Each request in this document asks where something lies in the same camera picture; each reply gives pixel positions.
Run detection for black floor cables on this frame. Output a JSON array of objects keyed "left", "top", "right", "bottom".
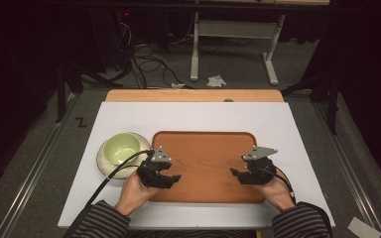
[{"left": 117, "top": 21, "right": 194, "bottom": 90}]

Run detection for light green bowl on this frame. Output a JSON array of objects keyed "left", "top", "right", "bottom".
[{"left": 95, "top": 131, "right": 152, "bottom": 180}]

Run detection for flat white paper sheet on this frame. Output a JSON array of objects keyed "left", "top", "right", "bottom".
[{"left": 346, "top": 216, "right": 381, "bottom": 238}]

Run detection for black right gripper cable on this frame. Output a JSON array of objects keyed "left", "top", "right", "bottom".
[{"left": 273, "top": 166, "right": 298, "bottom": 205}]

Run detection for white board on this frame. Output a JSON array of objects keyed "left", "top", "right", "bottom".
[{"left": 57, "top": 101, "right": 336, "bottom": 230}]

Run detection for black metal stand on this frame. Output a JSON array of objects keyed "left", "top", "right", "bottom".
[
  {"left": 55, "top": 60, "right": 124, "bottom": 124},
  {"left": 280, "top": 67, "right": 341, "bottom": 136}
]

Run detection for wooden tray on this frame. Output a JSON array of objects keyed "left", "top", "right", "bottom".
[{"left": 149, "top": 130, "right": 267, "bottom": 204}]

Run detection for white metal desk frame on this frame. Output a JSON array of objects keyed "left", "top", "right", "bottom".
[{"left": 190, "top": 12, "right": 287, "bottom": 87}]

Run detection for person's left hand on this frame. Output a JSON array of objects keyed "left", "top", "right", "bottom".
[{"left": 113, "top": 171, "right": 162, "bottom": 217}]

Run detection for metal floor rail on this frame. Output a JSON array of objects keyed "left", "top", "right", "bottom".
[
  {"left": 0, "top": 93, "right": 80, "bottom": 238},
  {"left": 312, "top": 102, "right": 381, "bottom": 238}
]

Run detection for person's right hand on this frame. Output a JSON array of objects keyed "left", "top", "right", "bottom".
[{"left": 258, "top": 178, "right": 297, "bottom": 213}]

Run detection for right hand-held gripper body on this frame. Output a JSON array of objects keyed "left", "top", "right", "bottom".
[{"left": 239, "top": 145, "right": 279, "bottom": 186}]

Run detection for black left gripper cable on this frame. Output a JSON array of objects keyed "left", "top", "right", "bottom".
[{"left": 84, "top": 149, "right": 156, "bottom": 208}]

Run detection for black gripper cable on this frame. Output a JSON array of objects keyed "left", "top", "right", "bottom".
[
  {"left": 84, "top": 149, "right": 156, "bottom": 208},
  {"left": 273, "top": 166, "right": 298, "bottom": 205}
]

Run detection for wooden table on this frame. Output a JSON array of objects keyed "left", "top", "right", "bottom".
[{"left": 104, "top": 88, "right": 285, "bottom": 103}]

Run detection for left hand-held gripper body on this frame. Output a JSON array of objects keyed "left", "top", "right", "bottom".
[{"left": 136, "top": 145, "right": 173, "bottom": 188}]

